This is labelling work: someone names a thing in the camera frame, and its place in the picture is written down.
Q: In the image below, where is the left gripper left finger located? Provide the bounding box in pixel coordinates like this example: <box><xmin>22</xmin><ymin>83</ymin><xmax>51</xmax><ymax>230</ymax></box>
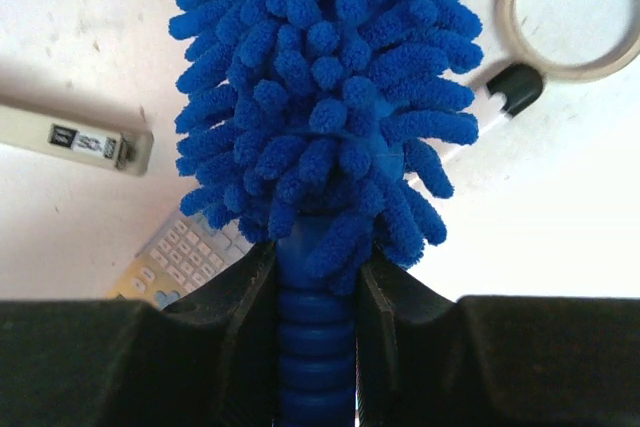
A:
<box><xmin>1</xmin><ymin>244</ymin><xmax>277</xmax><ymax>426</ymax></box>

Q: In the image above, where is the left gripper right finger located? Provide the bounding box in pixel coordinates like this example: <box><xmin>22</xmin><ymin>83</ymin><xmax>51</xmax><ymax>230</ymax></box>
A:
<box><xmin>356</xmin><ymin>252</ymin><xmax>639</xmax><ymax>426</ymax></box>

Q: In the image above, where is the blue microfiber duster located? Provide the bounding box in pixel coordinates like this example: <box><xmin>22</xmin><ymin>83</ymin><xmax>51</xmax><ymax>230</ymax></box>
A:
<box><xmin>169</xmin><ymin>0</ymin><xmax>483</xmax><ymax>426</ymax></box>

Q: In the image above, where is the masking tape roll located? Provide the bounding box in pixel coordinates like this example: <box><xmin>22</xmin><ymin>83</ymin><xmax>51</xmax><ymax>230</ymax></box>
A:
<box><xmin>494</xmin><ymin>0</ymin><xmax>639</xmax><ymax>82</ymax></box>

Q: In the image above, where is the yellow grey calculator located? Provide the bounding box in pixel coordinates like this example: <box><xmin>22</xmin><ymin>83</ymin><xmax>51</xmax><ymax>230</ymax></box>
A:
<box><xmin>107</xmin><ymin>211</ymin><xmax>252</xmax><ymax>310</ymax></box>

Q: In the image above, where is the white black marker pen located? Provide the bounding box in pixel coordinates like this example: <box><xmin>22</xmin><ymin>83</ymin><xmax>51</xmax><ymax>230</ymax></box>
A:
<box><xmin>404</xmin><ymin>63</ymin><xmax>545</xmax><ymax>188</ymax></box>

